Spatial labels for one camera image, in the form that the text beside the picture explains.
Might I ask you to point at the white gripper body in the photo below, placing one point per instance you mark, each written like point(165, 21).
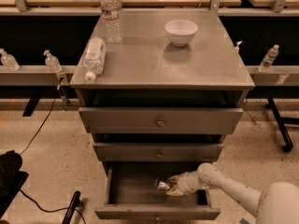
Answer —
point(186, 183)

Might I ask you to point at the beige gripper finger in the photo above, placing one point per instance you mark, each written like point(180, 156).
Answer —
point(173, 180)
point(174, 191)

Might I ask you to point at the silver redbull can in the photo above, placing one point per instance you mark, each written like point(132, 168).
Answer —
point(160, 184)

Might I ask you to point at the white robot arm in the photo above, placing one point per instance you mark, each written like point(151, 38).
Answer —
point(278, 203)

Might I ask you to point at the open bottom grey drawer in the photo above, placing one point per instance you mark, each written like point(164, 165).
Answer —
point(131, 193)

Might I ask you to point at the middle grey drawer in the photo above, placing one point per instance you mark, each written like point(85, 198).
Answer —
point(157, 152)

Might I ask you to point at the grey metal drawer cabinet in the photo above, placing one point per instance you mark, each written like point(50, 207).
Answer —
point(146, 70)

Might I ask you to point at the top grey drawer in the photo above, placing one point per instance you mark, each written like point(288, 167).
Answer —
point(164, 120)

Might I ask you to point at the black pole on floor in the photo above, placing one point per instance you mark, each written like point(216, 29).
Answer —
point(72, 208)

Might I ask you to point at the black stand leg with caster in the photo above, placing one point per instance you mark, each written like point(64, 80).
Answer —
point(282, 122)

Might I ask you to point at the lying clear water bottle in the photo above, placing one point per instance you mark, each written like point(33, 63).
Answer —
point(94, 58)

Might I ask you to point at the white pump bottle behind cabinet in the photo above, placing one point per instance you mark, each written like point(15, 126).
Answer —
point(237, 46)

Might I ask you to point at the white bowl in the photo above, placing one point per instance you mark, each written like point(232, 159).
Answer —
point(180, 32)

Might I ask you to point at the small water bottle on ledge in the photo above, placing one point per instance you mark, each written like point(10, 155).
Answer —
point(268, 58)

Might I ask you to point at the black bag on floor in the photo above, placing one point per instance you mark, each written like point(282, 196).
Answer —
point(12, 178)

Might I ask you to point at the sanitizer pump bottle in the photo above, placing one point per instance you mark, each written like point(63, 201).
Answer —
point(8, 61)
point(52, 62)

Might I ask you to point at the upright clear water bottle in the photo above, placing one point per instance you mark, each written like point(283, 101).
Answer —
point(111, 16)

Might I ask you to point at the far left sanitizer pump bottle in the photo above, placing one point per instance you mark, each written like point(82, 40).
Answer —
point(8, 61)

